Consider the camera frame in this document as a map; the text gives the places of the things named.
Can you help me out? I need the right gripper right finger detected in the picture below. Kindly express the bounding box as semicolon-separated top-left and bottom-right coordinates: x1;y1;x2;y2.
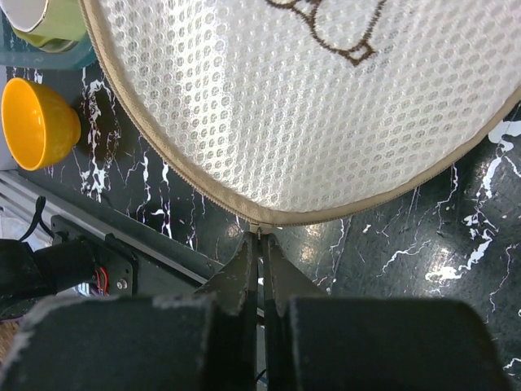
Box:
262;235;326;316

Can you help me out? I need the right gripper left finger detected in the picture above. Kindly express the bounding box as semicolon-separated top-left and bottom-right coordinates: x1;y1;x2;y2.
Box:
195;234;258;316

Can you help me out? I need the white mesh laundry bag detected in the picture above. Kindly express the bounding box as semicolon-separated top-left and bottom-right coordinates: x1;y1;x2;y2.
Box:
80;1;520;226

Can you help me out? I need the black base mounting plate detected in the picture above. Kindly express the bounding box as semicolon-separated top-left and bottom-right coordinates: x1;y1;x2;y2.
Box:
47;200;224;296

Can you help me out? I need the yellow orange bowl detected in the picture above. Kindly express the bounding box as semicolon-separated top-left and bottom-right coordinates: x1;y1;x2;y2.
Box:
1;77;81;171

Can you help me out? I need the teal transparent plastic bin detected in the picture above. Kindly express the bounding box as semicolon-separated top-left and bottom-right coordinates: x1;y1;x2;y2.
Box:
1;31;97;70

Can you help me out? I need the cream white cup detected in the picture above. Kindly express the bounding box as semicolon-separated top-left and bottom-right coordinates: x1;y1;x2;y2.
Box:
1;0;48;33

